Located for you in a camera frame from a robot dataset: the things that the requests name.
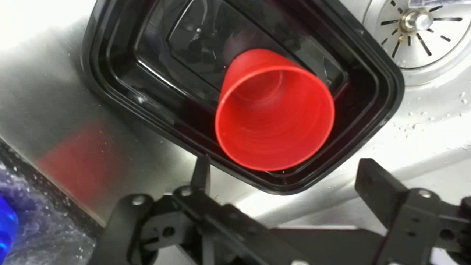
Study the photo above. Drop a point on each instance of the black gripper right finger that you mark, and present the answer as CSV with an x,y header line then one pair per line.
x,y
417,220

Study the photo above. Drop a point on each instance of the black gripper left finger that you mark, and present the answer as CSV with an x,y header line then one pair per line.
x,y
187,218

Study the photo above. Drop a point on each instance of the red plastic cup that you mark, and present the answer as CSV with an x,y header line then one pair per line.
x,y
271,114

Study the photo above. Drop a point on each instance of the black plastic bowl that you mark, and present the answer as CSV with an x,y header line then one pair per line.
x,y
164,61

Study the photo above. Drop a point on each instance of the stainless steel sink basin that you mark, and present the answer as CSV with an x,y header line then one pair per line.
x,y
68,156

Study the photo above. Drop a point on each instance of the clear blue soap bottle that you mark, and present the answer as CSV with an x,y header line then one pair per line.
x,y
8,229

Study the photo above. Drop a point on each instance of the sink drain strainer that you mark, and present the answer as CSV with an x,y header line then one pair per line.
x,y
417,36

